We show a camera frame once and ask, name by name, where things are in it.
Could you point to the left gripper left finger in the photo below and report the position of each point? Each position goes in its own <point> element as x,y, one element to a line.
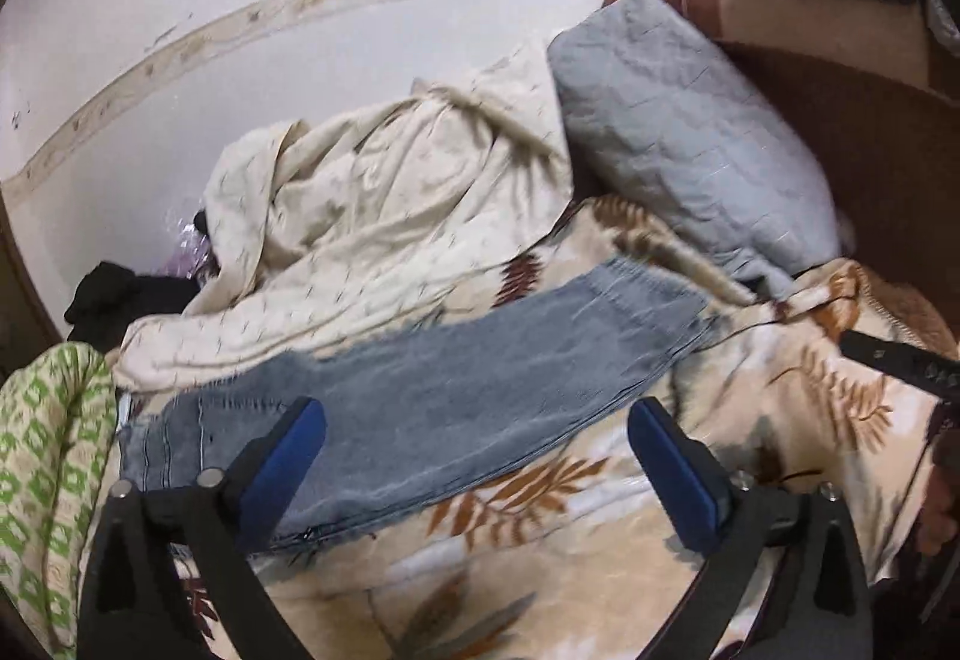
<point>133,602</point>

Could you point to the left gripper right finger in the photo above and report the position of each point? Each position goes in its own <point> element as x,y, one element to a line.
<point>817,604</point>

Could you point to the grey denim pants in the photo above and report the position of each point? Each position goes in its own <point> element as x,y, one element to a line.
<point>426,413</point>

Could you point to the person right hand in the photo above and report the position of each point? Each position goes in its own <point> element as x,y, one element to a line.
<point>938,518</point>

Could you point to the green white rolled quilt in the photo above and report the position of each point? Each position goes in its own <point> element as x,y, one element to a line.
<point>58,418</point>

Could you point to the leaf pattern bed blanket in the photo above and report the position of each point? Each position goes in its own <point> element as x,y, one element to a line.
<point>570,556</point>

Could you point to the black garment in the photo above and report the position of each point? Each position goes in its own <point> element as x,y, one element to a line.
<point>112,297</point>

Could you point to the brown headboard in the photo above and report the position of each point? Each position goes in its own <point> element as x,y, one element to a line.
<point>876,99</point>

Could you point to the purple plastic bag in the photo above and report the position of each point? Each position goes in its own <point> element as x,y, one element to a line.
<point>193,257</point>

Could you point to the grey quilted pillow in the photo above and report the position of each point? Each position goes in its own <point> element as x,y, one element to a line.
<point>666,120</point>

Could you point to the cream patterned duvet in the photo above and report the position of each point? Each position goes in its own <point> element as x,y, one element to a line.
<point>327,233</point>

